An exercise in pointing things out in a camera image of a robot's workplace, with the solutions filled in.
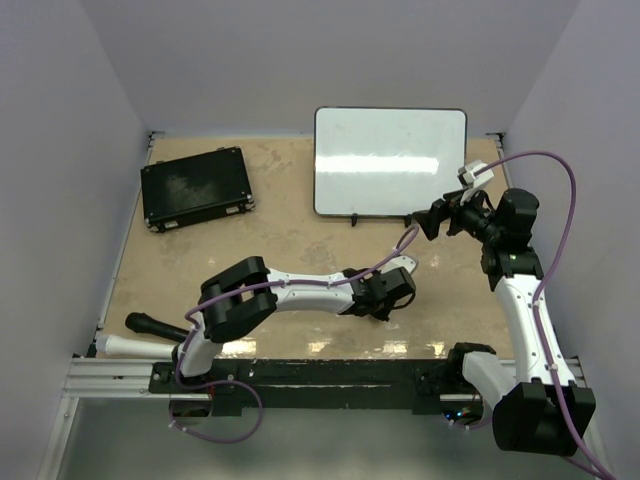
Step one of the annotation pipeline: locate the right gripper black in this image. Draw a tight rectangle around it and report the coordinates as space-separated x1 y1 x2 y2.
413 182 502 245

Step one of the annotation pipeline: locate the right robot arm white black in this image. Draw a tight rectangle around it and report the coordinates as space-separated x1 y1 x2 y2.
412 188 596 457

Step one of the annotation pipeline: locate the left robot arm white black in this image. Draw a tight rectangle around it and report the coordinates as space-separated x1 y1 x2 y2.
171 255 417 392

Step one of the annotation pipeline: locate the black flat case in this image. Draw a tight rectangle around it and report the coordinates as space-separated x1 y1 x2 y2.
140 146 255 233

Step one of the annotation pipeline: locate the black white eraser tool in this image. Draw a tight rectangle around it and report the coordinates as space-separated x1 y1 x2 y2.
94 312 188 361

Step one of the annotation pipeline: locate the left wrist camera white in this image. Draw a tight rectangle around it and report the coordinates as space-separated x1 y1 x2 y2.
389 255 419 274

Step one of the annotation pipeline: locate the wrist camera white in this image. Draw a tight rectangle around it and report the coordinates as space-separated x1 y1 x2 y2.
458 159 494 205
389 255 419 274

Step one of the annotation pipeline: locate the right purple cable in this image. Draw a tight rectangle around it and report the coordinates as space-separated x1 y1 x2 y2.
479 149 617 480

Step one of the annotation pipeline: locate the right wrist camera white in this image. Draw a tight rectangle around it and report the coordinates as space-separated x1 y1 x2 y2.
458 159 494 205

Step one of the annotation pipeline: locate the white whiteboard with dark frame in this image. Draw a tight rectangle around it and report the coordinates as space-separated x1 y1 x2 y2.
313 107 467 217

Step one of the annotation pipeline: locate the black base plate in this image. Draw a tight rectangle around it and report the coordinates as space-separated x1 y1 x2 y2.
148 357 501 417

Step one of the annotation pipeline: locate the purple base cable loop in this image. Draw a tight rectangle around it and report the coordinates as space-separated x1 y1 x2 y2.
168 379 264 443

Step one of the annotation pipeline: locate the aluminium front rail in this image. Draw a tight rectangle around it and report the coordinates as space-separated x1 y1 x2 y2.
62 358 209 400

